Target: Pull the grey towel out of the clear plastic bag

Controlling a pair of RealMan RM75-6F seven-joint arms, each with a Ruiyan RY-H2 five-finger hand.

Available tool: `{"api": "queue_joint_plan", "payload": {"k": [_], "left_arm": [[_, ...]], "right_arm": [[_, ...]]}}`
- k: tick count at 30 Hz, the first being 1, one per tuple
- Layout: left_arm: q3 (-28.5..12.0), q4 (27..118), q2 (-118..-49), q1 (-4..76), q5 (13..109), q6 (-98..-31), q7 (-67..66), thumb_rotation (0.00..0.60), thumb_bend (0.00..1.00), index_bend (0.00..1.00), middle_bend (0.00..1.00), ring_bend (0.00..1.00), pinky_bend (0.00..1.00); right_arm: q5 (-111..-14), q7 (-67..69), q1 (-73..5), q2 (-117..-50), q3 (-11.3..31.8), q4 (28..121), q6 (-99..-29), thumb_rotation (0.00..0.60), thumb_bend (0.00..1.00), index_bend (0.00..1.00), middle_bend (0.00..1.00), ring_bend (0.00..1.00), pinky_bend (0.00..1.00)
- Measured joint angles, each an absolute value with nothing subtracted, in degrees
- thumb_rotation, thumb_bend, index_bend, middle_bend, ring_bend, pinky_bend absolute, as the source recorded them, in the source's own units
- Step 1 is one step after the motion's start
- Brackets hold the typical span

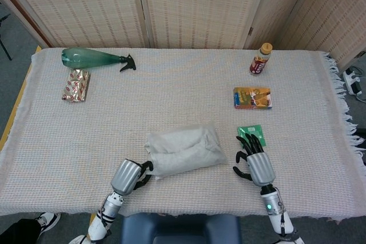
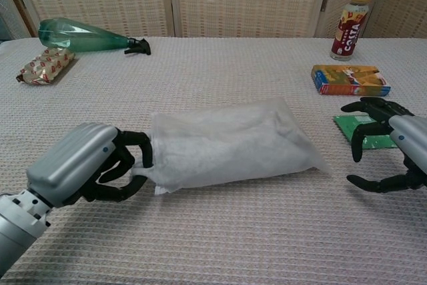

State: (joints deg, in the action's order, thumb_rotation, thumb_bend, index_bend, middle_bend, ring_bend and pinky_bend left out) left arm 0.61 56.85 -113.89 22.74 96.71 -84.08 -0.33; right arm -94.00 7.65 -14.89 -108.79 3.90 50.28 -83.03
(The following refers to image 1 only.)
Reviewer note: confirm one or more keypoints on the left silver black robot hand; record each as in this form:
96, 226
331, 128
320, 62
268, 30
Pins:
124, 175

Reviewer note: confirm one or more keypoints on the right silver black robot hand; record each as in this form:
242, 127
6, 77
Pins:
260, 167

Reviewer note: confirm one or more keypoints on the light grey cloth garment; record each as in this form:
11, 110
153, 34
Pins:
177, 147

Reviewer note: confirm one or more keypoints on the transparent plastic bag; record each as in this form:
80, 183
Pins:
200, 161

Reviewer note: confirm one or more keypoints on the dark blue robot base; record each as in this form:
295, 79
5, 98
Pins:
177, 229

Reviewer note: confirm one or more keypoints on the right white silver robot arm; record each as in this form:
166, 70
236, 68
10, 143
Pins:
271, 207

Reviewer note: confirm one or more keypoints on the green foil sachet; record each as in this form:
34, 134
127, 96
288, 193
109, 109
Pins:
251, 129

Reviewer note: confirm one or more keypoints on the white woven tablecloth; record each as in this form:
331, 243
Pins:
85, 141

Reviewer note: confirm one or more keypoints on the orange blue carton box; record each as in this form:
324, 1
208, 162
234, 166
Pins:
251, 98

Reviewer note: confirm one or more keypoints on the white black sneaker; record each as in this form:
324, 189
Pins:
48, 222
77, 239

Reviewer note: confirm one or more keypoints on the gold red snack package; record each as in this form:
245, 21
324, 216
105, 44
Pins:
75, 85

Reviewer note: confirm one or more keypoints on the Costa drink bottle yellow cap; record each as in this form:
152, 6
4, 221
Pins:
258, 62

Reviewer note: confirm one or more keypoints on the black trouser leg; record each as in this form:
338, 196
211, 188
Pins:
17, 232

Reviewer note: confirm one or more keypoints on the green spray bottle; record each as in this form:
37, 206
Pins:
85, 58

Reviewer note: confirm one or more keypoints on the white power strip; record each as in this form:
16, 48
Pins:
351, 81

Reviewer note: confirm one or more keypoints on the woven folding screen panel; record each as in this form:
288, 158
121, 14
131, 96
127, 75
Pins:
197, 7
328, 12
80, 4

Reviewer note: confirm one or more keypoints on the black tripod leg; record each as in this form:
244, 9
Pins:
4, 44

